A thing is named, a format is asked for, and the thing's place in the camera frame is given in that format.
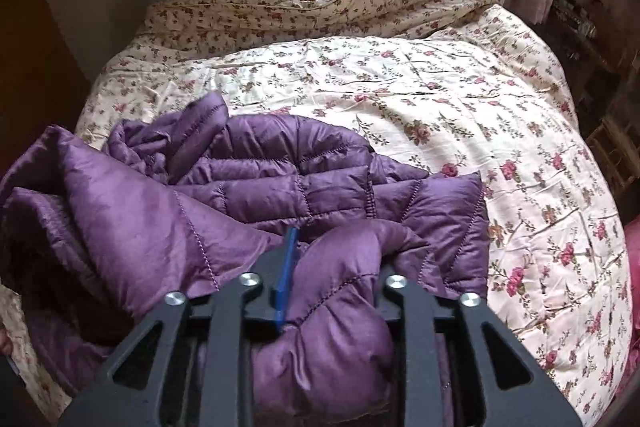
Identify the cluttered wooden desk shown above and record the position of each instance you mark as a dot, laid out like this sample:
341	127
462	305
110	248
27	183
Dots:
585	27

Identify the pink cloth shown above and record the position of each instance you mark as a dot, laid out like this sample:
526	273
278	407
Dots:
634	242

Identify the purple puffer jacket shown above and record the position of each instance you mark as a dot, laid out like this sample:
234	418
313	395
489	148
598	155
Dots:
150	217

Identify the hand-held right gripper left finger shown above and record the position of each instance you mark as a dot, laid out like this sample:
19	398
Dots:
284	287

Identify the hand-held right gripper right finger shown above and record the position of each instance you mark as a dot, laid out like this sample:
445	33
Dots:
402	304

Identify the wooden wardrobe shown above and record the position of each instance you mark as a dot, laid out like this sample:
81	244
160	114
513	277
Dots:
35	82

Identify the wooden chair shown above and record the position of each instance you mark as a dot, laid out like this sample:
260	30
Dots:
615	157

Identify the floral quilt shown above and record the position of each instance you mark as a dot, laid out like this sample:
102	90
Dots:
400	82

